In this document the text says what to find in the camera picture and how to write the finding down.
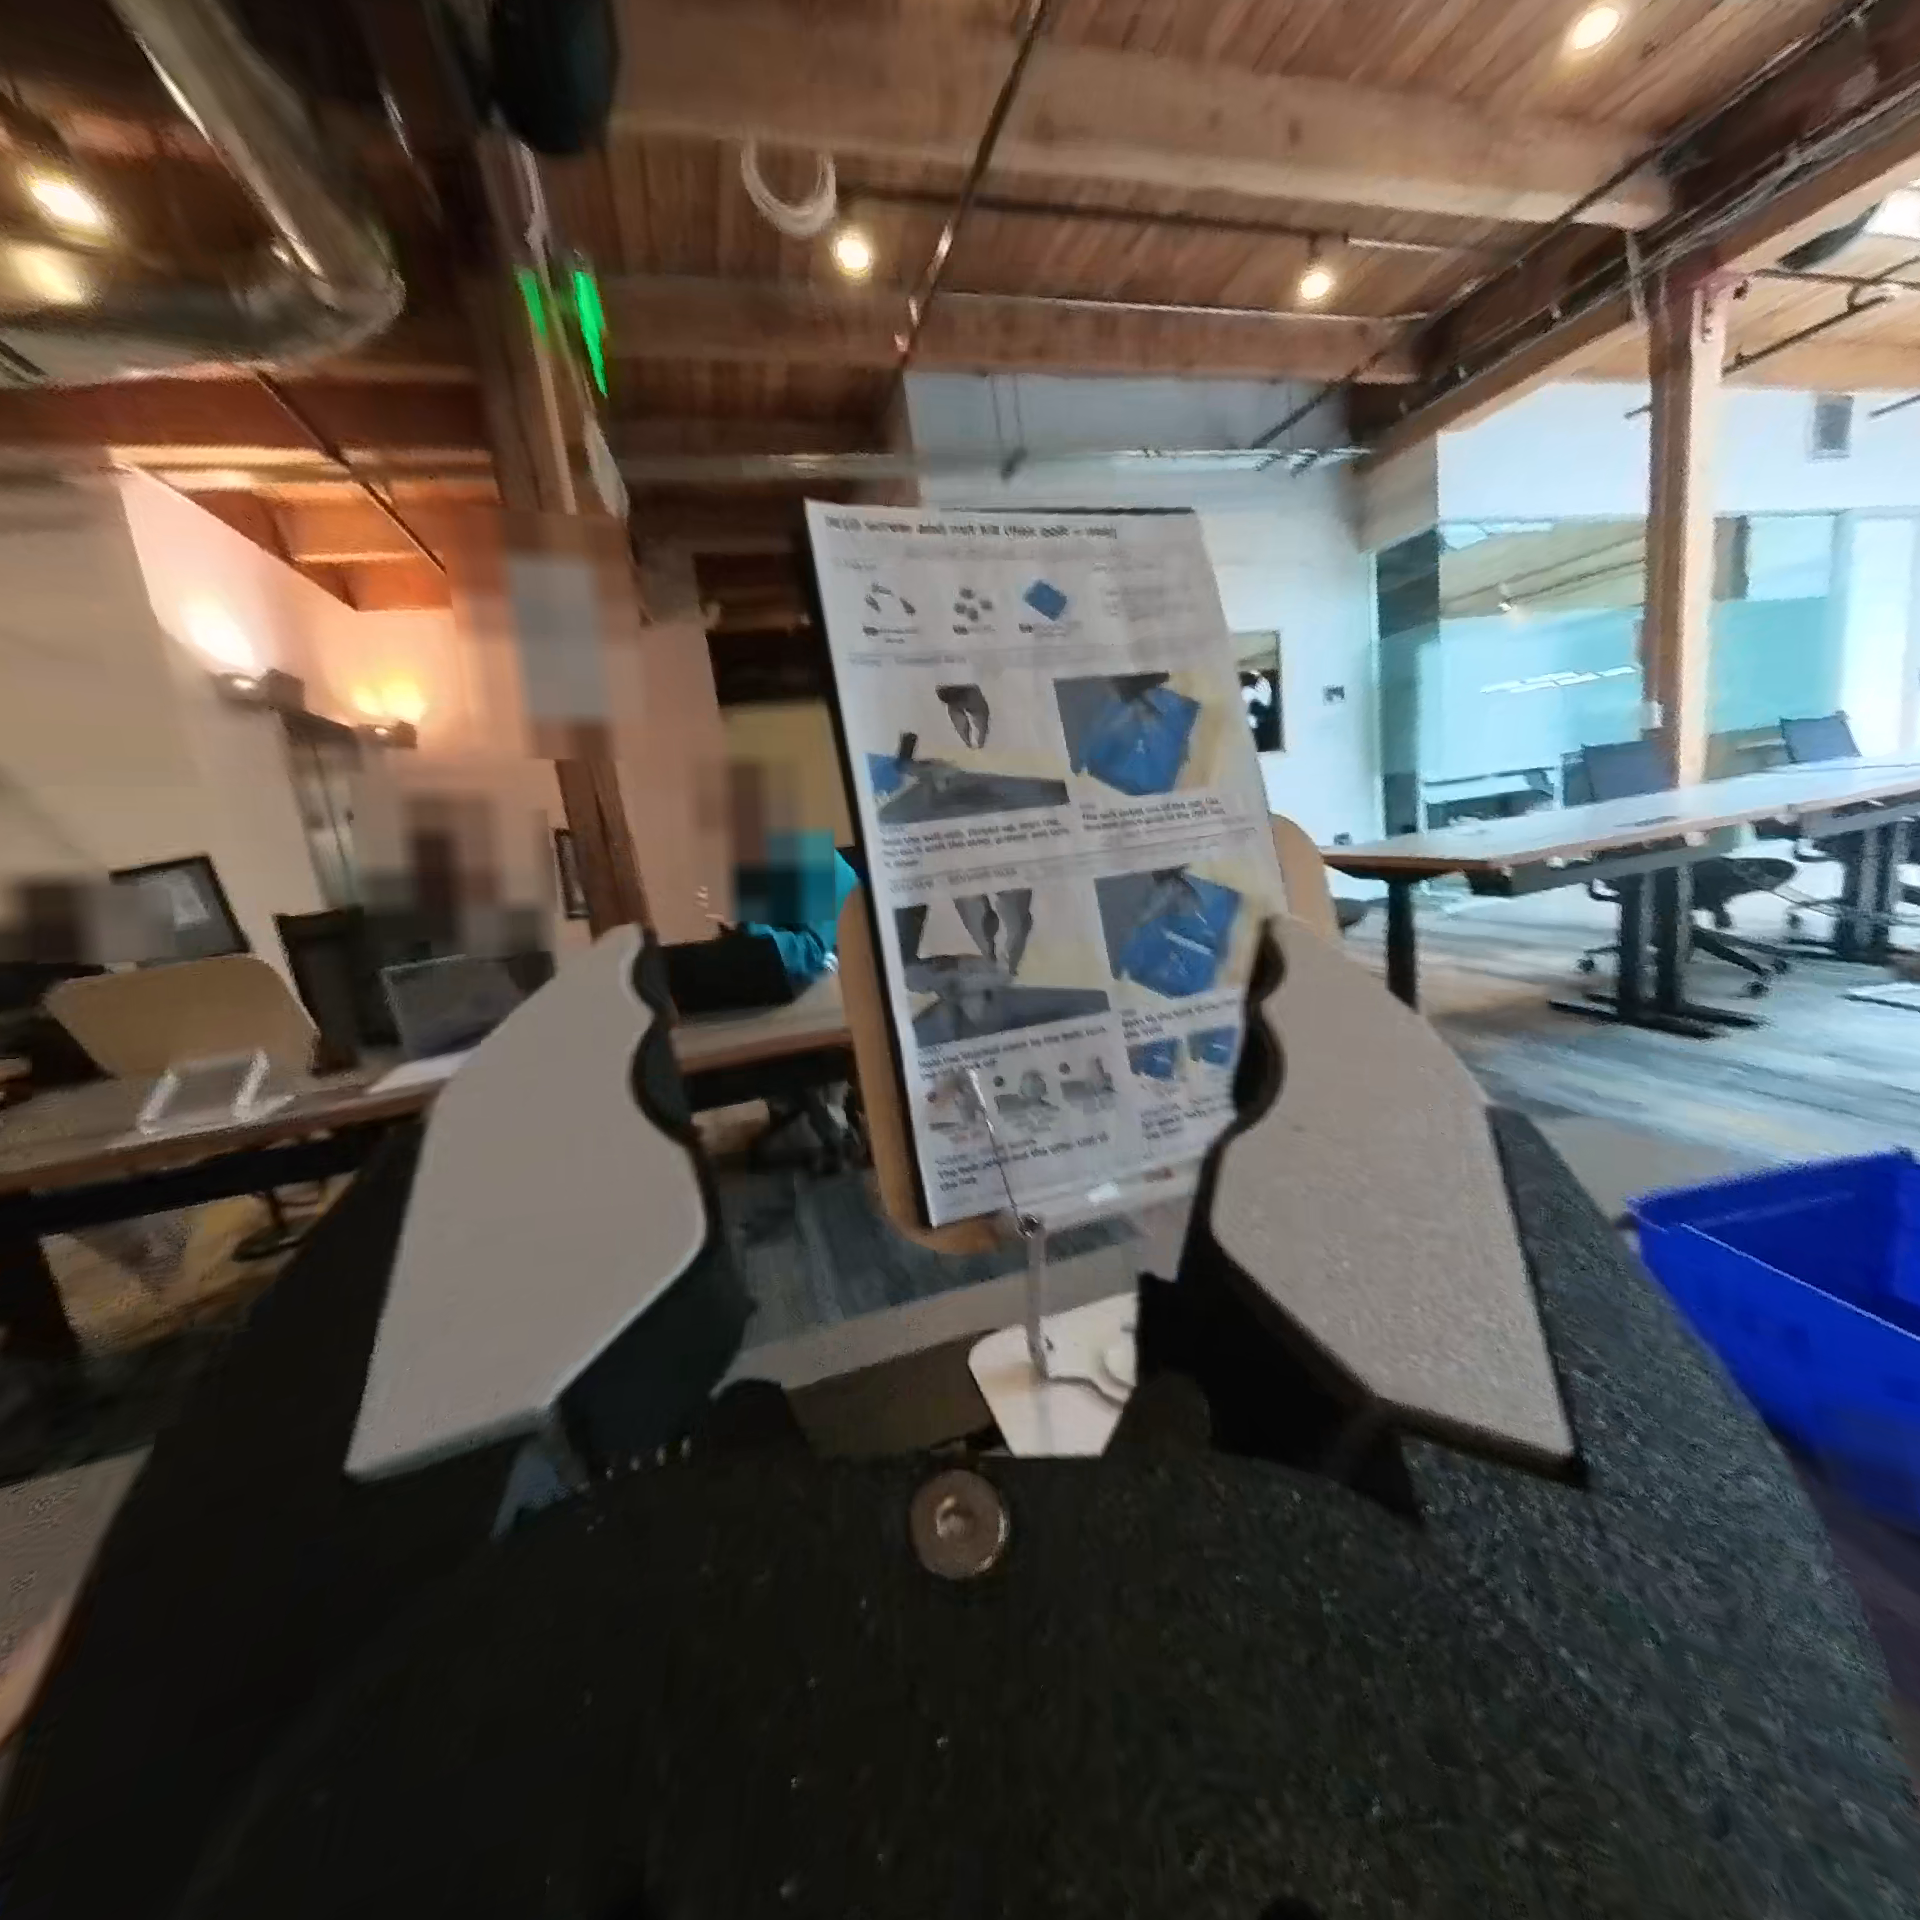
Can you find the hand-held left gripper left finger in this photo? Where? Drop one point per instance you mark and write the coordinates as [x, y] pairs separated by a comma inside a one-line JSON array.
[[525, 1231]]

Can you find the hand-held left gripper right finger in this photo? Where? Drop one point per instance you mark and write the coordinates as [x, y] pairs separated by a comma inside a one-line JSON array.
[[1365, 1231]]

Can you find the blue divided plastic bin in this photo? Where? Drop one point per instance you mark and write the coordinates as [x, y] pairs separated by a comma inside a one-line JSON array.
[[1801, 1350]]

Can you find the clear acrylic stand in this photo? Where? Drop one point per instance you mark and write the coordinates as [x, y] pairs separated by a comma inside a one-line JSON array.
[[210, 1089]]

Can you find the grey desk with wooden edge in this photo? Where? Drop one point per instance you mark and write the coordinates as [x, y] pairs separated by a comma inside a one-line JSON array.
[[181, 1124]]

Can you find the long wooden-edged desk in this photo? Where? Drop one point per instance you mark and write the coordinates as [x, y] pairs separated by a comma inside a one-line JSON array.
[[1574, 818]]

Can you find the black office chair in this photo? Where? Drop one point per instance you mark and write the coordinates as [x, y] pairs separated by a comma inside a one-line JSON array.
[[1725, 901]]

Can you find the blue office chair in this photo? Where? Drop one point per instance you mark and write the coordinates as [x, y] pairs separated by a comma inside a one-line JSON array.
[[1823, 738], [1628, 773]]

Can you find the instruction sheet sign stand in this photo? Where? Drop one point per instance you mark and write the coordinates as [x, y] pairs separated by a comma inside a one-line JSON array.
[[1034, 721]]

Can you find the green exit sign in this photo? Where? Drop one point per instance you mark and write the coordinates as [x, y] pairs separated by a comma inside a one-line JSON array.
[[592, 331]]

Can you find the ceiling spot light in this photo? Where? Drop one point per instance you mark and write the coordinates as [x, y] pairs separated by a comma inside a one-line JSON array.
[[1592, 26], [852, 249], [1316, 283]]

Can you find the wall lamp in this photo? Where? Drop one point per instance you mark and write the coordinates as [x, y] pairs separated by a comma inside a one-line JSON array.
[[382, 729], [249, 687]]

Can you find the wooden support post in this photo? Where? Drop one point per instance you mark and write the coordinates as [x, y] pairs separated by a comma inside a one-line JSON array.
[[1680, 524]]

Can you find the silver ventilation duct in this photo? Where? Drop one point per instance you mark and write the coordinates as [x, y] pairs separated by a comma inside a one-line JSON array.
[[224, 181]]

